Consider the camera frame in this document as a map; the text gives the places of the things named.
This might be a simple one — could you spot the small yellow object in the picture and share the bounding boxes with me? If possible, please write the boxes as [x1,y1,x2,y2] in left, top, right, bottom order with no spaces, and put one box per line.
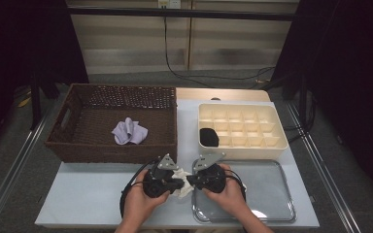
[17,96,32,109]

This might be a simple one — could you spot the cream divided storage box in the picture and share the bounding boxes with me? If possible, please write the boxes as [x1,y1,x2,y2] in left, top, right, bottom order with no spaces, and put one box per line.
[197,102,289,160]

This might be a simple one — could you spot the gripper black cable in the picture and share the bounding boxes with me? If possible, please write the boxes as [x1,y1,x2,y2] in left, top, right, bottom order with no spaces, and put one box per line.
[119,157,161,218]
[223,169,248,201]

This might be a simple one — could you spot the black metal stand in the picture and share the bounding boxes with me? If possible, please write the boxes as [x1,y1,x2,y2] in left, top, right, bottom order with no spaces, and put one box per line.
[28,72,61,131]
[281,72,310,128]

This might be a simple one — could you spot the clear plastic box lid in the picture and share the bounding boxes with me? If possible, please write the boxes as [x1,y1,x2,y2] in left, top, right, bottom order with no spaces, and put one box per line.
[191,157,297,224]

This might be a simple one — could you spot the black floor cables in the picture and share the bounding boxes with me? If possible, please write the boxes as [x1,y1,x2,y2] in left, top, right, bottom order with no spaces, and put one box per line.
[285,93,317,144]

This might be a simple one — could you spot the lilac sock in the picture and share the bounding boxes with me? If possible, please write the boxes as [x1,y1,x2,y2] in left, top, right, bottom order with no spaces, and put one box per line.
[111,116,150,146]

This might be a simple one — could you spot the black horizontal bar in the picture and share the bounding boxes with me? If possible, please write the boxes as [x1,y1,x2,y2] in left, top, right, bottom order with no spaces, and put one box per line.
[67,7,300,22]

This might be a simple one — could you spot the person's left hand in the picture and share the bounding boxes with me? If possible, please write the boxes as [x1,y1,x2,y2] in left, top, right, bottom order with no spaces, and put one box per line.
[122,170,171,228]

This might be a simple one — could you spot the black sock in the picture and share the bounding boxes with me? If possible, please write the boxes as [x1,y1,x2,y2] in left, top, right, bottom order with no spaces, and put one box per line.
[199,127,220,149]

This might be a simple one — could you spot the person's right hand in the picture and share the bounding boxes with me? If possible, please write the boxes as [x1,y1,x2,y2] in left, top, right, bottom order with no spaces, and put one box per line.
[202,163,247,215]

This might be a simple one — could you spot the black wall cable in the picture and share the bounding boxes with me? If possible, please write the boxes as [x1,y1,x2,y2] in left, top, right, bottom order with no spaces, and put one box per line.
[163,8,277,90]

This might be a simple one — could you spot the black curtain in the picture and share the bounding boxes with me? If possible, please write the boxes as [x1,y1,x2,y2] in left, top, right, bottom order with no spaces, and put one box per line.
[0,0,90,163]
[270,0,373,208]

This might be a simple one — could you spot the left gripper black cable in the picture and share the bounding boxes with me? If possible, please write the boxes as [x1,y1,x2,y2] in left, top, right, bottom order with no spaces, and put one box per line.
[119,157,161,218]

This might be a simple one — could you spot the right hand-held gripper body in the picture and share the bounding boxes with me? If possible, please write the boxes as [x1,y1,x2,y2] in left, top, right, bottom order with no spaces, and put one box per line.
[193,151,228,194]

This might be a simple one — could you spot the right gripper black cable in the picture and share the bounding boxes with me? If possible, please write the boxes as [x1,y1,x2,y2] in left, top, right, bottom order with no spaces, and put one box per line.
[223,169,248,201]

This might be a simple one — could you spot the white sock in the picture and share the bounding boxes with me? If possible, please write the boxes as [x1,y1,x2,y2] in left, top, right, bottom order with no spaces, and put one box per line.
[169,167,195,199]

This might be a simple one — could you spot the aluminium floor rail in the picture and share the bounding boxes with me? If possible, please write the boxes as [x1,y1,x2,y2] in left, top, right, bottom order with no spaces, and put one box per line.
[0,106,55,233]
[286,102,362,233]

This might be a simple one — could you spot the brown wicker basket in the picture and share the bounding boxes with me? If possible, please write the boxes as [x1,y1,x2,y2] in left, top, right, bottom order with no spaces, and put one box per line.
[44,83,179,165]

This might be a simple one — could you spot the white wall socket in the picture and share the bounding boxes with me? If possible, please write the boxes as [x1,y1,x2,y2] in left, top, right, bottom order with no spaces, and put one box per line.
[157,0,183,10]

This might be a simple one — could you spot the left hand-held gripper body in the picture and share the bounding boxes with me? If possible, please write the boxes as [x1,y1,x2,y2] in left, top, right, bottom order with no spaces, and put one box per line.
[142,152,179,199]

